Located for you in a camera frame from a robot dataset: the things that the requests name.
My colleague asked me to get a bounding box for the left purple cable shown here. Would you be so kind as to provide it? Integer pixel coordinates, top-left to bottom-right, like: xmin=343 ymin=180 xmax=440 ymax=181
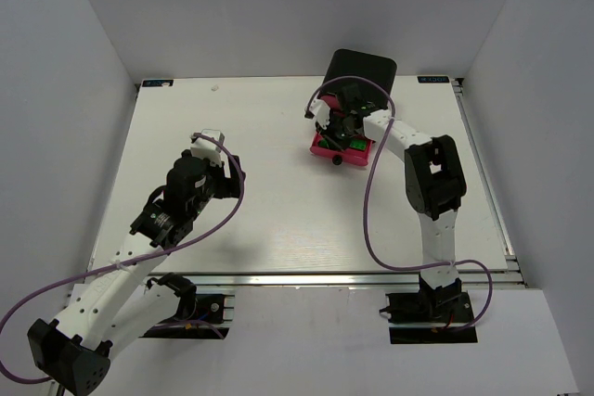
xmin=0 ymin=134 xmax=247 ymax=384

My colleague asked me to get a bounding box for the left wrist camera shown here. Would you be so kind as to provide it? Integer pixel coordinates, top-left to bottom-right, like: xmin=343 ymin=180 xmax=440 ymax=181
xmin=189 ymin=129 xmax=225 ymax=167

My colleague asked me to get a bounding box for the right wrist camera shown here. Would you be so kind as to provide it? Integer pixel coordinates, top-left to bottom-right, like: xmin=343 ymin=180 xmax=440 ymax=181
xmin=304 ymin=99 xmax=331 ymax=129

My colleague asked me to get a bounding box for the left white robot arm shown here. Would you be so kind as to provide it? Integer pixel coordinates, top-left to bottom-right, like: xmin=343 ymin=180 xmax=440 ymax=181
xmin=27 ymin=150 xmax=245 ymax=395

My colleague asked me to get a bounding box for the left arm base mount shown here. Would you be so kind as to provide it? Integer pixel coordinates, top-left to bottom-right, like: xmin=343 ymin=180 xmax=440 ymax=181
xmin=143 ymin=273 xmax=235 ymax=340

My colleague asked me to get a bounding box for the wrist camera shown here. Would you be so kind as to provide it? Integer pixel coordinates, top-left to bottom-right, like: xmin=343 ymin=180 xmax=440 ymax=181
xmin=189 ymin=129 xmax=225 ymax=167
xmin=304 ymin=99 xmax=331 ymax=129

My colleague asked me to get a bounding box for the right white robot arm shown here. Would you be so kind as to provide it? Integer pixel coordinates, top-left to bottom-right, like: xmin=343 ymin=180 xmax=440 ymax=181
xmin=305 ymin=75 xmax=467 ymax=292

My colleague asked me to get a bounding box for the blue label sticker left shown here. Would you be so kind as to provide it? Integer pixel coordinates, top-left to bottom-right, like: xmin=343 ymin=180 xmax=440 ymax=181
xmin=141 ymin=79 xmax=174 ymax=88

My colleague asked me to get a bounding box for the black drawer housing box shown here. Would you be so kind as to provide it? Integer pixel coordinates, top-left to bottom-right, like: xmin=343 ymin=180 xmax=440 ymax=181
xmin=318 ymin=48 xmax=397 ymax=109

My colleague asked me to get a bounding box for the blue label sticker right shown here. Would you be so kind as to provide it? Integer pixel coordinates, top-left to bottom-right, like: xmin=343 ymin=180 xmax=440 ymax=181
xmin=417 ymin=75 xmax=450 ymax=83

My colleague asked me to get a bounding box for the blue label sticker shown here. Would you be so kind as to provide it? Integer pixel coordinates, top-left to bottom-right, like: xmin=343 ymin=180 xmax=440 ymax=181
xmin=417 ymin=75 xmax=450 ymax=83
xmin=141 ymin=79 xmax=174 ymax=88

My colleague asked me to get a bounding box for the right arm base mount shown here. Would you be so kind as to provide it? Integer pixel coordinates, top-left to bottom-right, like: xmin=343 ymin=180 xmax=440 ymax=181
xmin=379 ymin=279 xmax=478 ymax=345

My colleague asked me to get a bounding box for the pink drawer with black knob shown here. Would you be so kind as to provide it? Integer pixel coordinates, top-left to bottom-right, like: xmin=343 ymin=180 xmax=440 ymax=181
xmin=321 ymin=95 xmax=342 ymax=110

